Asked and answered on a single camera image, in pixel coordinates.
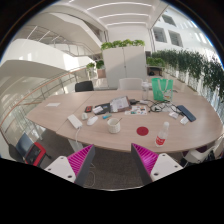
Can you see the colourful sticker sheet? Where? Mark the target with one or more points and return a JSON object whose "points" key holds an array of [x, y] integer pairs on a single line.
{"points": [[136, 110]]}

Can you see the clear tumbler bottle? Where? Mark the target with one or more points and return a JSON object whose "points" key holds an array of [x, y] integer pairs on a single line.
{"points": [[145, 90]]}

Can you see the potted green plant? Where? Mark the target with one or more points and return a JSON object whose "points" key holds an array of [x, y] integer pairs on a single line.
{"points": [[90, 66], [100, 66]]}

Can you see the white office chair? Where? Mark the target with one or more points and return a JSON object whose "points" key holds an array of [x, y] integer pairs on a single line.
{"points": [[130, 83]]}

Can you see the small white device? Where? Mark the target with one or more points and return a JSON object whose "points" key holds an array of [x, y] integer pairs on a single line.
{"points": [[84, 116]]}

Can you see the small white packet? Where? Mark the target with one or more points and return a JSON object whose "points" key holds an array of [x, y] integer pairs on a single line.
{"points": [[184, 120], [173, 115]]}

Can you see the white computer mouse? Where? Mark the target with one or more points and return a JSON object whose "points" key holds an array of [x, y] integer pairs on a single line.
{"points": [[92, 120]]}

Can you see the glass railing with wooden handrail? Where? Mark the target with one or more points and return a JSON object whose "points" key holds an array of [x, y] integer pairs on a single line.
{"points": [[40, 90]]}

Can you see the green tote bag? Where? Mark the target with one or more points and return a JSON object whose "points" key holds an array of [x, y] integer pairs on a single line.
{"points": [[161, 89]]}

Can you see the green plants atop cabinet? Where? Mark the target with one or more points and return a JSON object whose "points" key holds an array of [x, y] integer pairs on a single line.
{"points": [[121, 43]]}

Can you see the dark blue flat case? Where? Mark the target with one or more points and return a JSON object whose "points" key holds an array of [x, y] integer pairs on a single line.
{"points": [[186, 113]]}

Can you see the long green plant hedge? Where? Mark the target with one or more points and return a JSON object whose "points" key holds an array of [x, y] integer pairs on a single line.
{"points": [[196, 66]]}

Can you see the white grid-pattern mug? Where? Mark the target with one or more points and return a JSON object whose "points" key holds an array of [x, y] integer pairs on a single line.
{"points": [[113, 126]]}

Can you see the white sheet of paper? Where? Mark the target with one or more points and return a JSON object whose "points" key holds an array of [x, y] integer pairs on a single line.
{"points": [[53, 104]]}

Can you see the tall white cabinet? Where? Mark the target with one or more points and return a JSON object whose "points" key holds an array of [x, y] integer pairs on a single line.
{"points": [[124, 65]]}

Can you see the white and purple chair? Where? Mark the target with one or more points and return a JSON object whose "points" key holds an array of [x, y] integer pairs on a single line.
{"points": [[200, 154]]}

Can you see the red and black chair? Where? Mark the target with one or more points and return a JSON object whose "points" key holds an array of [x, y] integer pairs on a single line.
{"points": [[31, 151]]}

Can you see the black wallet with white card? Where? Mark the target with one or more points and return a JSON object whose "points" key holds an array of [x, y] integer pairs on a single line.
{"points": [[101, 108]]}

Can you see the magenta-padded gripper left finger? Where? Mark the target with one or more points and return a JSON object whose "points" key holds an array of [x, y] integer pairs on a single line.
{"points": [[63, 166]]}

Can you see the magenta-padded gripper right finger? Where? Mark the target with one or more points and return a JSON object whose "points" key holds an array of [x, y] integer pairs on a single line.
{"points": [[163, 165]]}

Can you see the white power strip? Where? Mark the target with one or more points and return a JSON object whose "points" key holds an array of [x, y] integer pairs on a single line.
{"points": [[74, 121]]}

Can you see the ceiling light strips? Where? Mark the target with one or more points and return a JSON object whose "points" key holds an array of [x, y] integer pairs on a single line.
{"points": [[120, 14]]}

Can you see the thin gold stirring spoon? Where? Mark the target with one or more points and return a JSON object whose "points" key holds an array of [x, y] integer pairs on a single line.
{"points": [[118, 120]]}

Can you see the small black pouch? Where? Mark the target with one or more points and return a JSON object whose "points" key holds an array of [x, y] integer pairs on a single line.
{"points": [[133, 101]]}

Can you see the clear red-labelled water bottle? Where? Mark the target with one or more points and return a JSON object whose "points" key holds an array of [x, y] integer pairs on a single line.
{"points": [[162, 135]]}

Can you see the flat round red coaster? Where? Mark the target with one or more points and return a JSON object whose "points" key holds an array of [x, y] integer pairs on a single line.
{"points": [[142, 131]]}

